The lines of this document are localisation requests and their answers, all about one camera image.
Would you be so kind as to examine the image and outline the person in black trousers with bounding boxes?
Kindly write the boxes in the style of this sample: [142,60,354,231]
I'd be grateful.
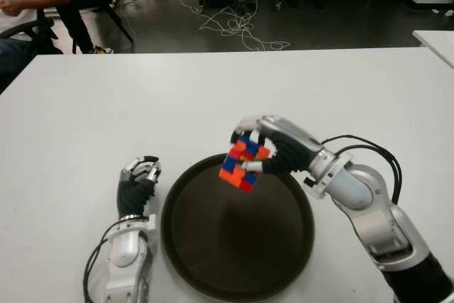
[49,0,135,55]

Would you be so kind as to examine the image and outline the black office chair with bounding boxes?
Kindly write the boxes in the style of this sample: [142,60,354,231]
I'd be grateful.
[0,1,65,55]

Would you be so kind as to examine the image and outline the multicoloured Rubik's cube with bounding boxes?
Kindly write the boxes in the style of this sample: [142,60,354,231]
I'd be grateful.
[218,132,276,194]

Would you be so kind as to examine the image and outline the white side table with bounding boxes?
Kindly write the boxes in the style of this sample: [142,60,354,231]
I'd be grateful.
[412,29,454,70]

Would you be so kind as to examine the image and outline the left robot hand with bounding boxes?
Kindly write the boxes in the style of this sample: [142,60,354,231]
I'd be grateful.
[116,155,162,217]

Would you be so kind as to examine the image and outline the white tangled floor cable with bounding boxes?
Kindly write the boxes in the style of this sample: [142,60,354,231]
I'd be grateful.
[179,0,292,52]

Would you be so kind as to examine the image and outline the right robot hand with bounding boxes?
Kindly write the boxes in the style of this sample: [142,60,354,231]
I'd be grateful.
[229,114,336,176]

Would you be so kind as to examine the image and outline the dark brown round plate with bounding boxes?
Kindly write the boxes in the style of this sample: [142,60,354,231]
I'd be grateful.
[160,152,316,300]

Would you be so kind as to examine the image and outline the arm black cables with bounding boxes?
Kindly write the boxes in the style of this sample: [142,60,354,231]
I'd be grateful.
[83,231,114,300]
[321,135,404,208]

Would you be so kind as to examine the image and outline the right arm black cables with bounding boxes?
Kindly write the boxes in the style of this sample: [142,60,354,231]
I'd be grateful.
[321,135,404,208]

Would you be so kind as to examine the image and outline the left arm black cables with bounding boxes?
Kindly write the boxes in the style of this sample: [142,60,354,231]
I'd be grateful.
[83,231,114,300]

